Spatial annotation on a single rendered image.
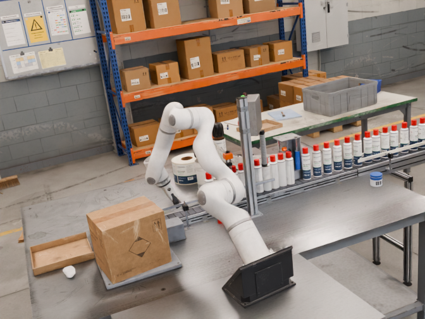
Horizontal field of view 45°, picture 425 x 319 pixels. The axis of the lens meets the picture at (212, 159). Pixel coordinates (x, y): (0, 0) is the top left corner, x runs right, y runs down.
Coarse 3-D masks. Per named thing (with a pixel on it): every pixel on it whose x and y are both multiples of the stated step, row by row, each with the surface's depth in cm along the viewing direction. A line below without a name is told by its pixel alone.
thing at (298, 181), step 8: (344, 168) 322; (352, 168) 320; (312, 176) 316; (328, 176) 313; (296, 184) 307; (264, 192) 301; (192, 208) 292; (200, 208) 291; (168, 216) 285; (176, 216) 284; (184, 216) 283
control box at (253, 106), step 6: (252, 96) 276; (258, 96) 276; (252, 102) 265; (258, 102) 275; (252, 108) 266; (258, 108) 274; (252, 114) 267; (258, 114) 274; (252, 120) 269; (258, 120) 273; (252, 126) 270; (258, 126) 272; (252, 132) 271; (258, 132) 272
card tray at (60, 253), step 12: (60, 240) 278; (72, 240) 280; (84, 240) 281; (36, 252) 274; (48, 252) 272; (60, 252) 271; (72, 252) 269; (84, 252) 267; (36, 264) 261; (48, 264) 252; (60, 264) 254; (72, 264) 257
